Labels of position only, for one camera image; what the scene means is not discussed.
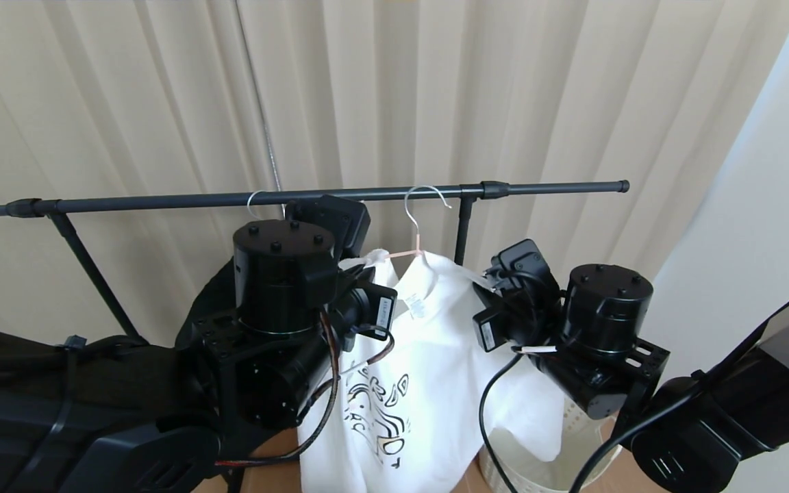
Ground white laundry basket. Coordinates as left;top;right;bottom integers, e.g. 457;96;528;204
479;397;625;493

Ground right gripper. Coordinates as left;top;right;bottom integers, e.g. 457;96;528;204
473;303;564;354

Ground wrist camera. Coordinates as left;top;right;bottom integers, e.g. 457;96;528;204
489;239;564;305
285;195;372;262

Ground white garment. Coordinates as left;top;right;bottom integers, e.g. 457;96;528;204
297;248;568;493

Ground black clothes rack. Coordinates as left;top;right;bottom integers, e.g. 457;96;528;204
0;180;630;343

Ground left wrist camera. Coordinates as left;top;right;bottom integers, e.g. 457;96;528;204
285;195;372;262

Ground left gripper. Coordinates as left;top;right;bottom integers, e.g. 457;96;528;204
330;281;399;351

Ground beige curtain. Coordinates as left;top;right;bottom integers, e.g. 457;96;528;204
0;0;789;384

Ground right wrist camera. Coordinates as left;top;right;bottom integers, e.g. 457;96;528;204
489;239;564;305

